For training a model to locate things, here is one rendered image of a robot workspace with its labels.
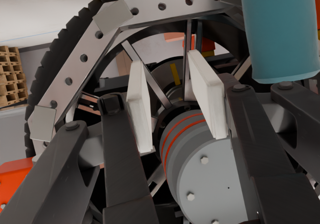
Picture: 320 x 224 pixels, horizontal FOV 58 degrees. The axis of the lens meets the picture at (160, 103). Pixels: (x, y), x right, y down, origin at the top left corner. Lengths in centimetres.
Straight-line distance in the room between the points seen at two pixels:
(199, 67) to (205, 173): 22
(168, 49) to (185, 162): 512
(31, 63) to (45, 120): 538
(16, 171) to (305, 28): 47
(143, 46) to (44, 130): 499
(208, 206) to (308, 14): 26
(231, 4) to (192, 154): 26
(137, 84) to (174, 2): 34
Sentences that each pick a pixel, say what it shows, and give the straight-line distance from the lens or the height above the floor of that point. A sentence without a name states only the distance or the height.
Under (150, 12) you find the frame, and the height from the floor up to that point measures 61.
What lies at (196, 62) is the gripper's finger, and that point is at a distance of 17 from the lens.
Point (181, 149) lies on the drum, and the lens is 39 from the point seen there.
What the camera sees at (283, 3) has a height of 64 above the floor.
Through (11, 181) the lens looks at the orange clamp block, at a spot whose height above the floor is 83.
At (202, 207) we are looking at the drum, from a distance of 38.
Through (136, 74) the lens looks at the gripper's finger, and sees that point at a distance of 17.
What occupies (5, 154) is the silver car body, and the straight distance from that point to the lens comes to 93.
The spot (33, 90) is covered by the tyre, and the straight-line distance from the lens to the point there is 59.
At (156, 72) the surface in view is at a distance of 93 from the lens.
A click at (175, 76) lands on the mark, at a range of 93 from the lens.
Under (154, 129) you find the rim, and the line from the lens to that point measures 59.
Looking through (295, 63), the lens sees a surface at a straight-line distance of 40.
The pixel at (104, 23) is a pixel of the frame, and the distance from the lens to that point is 48.
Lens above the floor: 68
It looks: 8 degrees up
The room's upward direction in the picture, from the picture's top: 169 degrees clockwise
